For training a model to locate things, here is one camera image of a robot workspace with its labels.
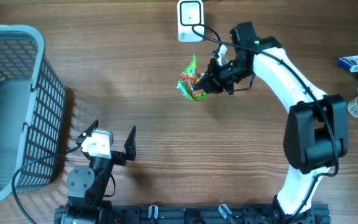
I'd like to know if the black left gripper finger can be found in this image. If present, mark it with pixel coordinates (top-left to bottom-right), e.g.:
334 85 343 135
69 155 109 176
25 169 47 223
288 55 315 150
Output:
124 126 136 161
76 119 99 145

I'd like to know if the Haribo gummy candy bag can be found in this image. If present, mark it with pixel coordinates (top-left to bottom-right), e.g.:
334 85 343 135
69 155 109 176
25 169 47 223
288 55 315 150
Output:
177 54 208 101

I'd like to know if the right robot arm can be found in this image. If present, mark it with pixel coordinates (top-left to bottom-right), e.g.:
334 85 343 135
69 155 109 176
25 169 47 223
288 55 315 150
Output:
193 22 348 223

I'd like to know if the grey plastic shopping basket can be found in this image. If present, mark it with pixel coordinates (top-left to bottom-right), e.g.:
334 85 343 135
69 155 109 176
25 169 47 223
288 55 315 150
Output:
0 25 66 202

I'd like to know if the black left camera cable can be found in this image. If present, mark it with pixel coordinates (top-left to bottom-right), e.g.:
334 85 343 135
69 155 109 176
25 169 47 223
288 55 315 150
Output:
11 144 83 224

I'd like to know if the black camera cable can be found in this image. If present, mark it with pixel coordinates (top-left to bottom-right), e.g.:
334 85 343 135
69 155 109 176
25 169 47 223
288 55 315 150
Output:
191 24 340 224
11 144 83 224

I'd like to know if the black right camera cable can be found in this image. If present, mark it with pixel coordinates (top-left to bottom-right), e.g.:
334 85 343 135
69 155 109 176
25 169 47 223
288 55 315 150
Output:
191 24 340 224

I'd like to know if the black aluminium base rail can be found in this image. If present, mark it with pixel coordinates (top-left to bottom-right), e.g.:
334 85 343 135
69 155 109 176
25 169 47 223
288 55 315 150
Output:
53 204 331 224

